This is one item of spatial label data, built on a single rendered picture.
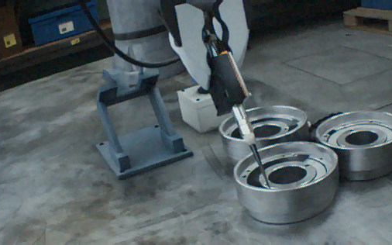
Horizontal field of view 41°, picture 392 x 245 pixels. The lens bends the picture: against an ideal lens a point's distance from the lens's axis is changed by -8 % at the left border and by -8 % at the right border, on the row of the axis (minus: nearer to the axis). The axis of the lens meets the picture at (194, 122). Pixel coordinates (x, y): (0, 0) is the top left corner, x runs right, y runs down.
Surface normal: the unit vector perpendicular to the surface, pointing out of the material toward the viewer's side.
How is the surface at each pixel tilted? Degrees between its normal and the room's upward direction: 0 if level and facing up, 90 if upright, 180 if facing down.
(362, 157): 90
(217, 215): 0
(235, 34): 90
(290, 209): 90
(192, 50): 90
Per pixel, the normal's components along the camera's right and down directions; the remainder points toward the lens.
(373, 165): -0.05, 0.36
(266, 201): -0.50, 0.39
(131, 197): -0.18, -0.92
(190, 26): 0.38, 0.26
